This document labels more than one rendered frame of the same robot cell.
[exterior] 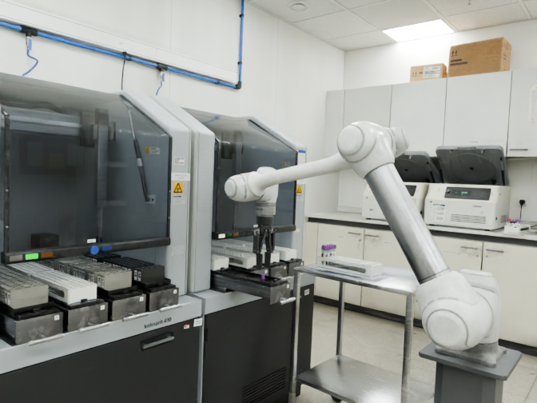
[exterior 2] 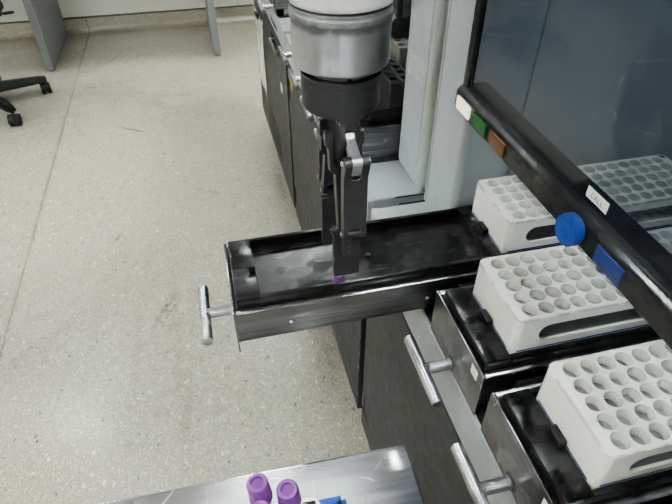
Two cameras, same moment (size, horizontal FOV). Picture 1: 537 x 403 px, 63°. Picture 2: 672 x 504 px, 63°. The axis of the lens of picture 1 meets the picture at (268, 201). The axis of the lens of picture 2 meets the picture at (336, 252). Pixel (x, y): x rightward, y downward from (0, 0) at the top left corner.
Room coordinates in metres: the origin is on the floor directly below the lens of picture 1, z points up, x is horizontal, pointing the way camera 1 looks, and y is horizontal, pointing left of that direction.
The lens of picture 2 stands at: (2.22, -0.39, 1.28)
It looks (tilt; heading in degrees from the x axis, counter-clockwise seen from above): 41 degrees down; 127
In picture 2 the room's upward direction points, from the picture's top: straight up
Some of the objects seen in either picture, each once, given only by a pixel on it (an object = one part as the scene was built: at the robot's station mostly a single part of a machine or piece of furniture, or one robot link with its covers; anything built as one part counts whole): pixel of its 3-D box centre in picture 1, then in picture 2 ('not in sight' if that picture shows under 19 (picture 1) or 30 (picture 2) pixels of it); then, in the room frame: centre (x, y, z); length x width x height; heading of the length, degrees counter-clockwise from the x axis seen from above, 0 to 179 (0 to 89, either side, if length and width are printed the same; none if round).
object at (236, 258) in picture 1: (232, 258); (609, 286); (2.19, 0.17, 0.83); 0.30 x 0.10 x 0.06; 51
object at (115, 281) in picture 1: (117, 281); not in sight; (1.58, 0.54, 0.85); 0.12 x 0.02 x 0.06; 142
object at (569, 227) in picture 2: not in sight; (569, 229); (2.15, 0.05, 0.98); 0.03 x 0.01 x 0.03; 141
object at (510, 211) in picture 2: (200, 260); (586, 204); (2.12, 0.32, 0.83); 0.30 x 0.10 x 0.06; 51
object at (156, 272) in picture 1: (151, 275); (385, 85); (1.70, 0.45, 0.85); 0.12 x 0.02 x 0.06; 141
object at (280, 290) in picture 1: (225, 277); (460, 253); (2.00, 0.18, 0.78); 0.73 x 0.14 x 0.09; 51
